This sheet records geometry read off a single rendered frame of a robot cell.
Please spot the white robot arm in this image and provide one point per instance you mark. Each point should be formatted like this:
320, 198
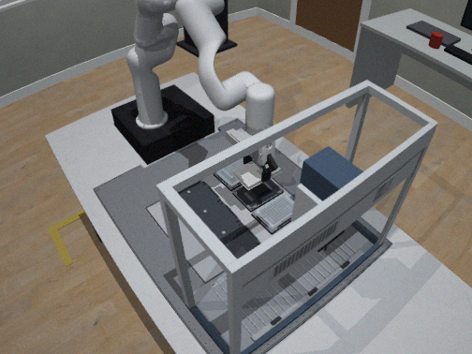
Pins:
157, 36

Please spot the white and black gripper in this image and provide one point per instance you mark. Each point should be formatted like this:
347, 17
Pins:
263, 156

